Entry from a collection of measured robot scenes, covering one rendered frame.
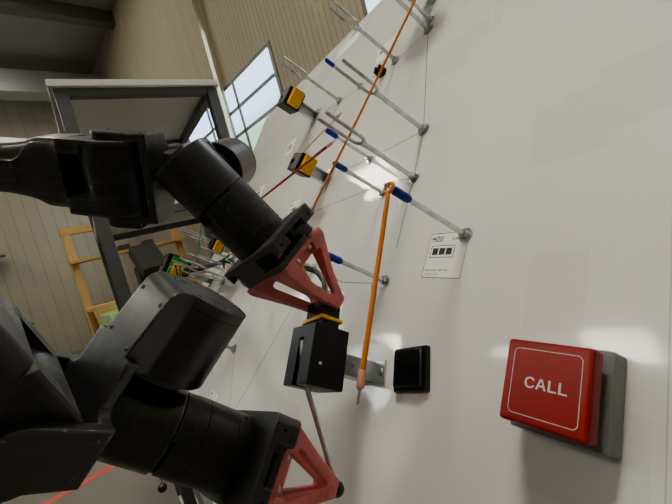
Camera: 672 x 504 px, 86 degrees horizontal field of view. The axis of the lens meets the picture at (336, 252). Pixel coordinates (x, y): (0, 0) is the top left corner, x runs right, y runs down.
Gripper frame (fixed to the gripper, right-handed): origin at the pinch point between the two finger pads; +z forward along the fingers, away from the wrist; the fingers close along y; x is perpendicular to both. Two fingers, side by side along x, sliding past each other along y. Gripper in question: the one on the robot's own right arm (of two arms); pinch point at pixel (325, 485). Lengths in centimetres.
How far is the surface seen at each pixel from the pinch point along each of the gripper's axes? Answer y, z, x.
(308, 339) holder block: -1.4, -6.9, -10.4
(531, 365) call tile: -18.8, -0.9, -9.1
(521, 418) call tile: -17.8, -0.3, -6.1
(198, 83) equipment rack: 75, -41, -102
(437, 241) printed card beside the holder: -8.9, -0.1, -23.4
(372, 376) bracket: -1.1, 1.7, -10.3
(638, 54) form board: -28.0, -1.7, -32.6
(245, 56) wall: 275, -58, -378
